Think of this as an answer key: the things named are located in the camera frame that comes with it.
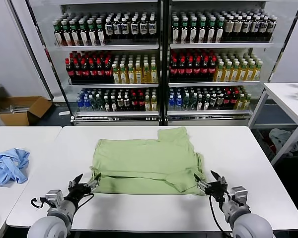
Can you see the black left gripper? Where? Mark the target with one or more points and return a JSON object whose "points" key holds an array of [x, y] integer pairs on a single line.
{"points": [[78, 192]]}

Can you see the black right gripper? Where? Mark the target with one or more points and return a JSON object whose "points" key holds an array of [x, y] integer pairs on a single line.
{"points": [[217, 191]]}

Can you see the light green polo shirt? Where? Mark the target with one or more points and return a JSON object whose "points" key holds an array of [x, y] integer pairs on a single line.
{"points": [[144, 161]]}

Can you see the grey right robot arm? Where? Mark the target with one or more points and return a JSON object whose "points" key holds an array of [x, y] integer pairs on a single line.
{"points": [[253, 225]]}

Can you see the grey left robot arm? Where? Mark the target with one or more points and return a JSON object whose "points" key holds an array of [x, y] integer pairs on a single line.
{"points": [[52, 225]]}

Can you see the pale clothes pile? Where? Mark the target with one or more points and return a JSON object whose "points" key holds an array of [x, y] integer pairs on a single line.
{"points": [[280, 138]]}

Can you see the beverage cooler cabinet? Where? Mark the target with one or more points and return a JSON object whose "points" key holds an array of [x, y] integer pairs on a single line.
{"points": [[114, 121], [208, 120]]}

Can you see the black mesh basket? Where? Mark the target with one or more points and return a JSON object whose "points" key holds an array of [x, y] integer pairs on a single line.
{"points": [[264, 146]]}

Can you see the white cooler shelf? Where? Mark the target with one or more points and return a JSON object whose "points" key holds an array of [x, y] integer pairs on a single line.
{"points": [[221, 45], [213, 84], [208, 112], [116, 113], [114, 85], [106, 47]]}

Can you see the white paper sheet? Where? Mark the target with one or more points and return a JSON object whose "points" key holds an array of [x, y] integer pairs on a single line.
{"points": [[64, 113]]}

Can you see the crumpled light blue shirt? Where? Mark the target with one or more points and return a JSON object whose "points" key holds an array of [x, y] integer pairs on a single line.
{"points": [[10, 166]]}

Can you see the blue label water bottle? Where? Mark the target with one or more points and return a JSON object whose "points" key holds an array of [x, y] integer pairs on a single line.
{"points": [[80, 105], [179, 104], [171, 104], [87, 105]]}

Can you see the green tinted water bottle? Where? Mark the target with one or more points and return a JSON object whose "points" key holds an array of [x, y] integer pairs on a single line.
{"points": [[94, 105], [100, 104], [186, 103], [193, 103]]}

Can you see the small dark bottle white cap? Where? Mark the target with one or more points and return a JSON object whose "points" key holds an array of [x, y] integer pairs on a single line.
{"points": [[113, 105], [200, 104], [206, 104], [107, 105]]}

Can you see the small dark bottle beige label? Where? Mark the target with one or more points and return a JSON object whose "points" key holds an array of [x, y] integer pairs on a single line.
{"points": [[120, 103], [126, 103], [220, 102], [213, 102]]}

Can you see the small red cap cola bottle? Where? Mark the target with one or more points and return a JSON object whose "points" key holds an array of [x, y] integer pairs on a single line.
{"points": [[234, 101], [227, 101], [141, 103], [134, 103]]}

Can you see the small yellow tea bottle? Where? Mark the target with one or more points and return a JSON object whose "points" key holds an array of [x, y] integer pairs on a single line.
{"points": [[147, 105], [154, 104], [247, 102], [241, 103]]}

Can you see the brown cardboard box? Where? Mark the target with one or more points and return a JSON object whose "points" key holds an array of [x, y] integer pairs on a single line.
{"points": [[37, 109]]}

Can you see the metal rods bundle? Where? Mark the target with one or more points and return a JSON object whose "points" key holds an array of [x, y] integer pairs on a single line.
{"points": [[17, 109]]}

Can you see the large yellow tea bottle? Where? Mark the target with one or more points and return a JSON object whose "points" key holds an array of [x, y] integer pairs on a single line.
{"points": [[154, 74], [146, 75], [116, 75], [227, 74], [251, 73], [257, 72], [235, 73], [131, 75], [138, 75], [124, 75], [219, 74], [243, 73]]}

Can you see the large red cap cola bottle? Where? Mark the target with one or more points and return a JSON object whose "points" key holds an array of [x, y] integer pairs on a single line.
{"points": [[189, 70], [92, 72], [85, 72], [107, 72], [197, 70], [204, 70], [77, 72], [181, 70], [69, 72], [212, 70], [100, 72], [173, 70]]}

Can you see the white side table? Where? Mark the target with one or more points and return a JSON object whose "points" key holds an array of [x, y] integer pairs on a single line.
{"points": [[283, 96]]}

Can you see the glass cooler door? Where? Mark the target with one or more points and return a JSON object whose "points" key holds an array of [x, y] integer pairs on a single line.
{"points": [[280, 37], [41, 53]]}

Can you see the green cap dark tea bottle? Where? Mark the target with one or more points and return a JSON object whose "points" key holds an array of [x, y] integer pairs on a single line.
{"points": [[100, 34], [92, 35], [202, 33], [220, 32], [66, 36], [184, 33], [74, 35], [175, 33], [211, 33], [193, 33], [58, 36], [83, 35]]}

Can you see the white cap blue label bottle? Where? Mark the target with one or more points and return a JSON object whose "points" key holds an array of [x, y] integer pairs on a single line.
{"points": [[255, 27], [109, 29], [272, 26], [143, 28], [134, 29], [117, 29], [263, 26], [152, 28], [125, 29], [246, 27]]}

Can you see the white cap beige label bottle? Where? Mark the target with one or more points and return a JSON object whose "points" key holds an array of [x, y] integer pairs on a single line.
{"points": [[229, 27], [238, 27]]}

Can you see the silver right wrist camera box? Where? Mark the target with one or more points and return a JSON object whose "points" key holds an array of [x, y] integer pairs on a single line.
{"points": [[239, 196]]}

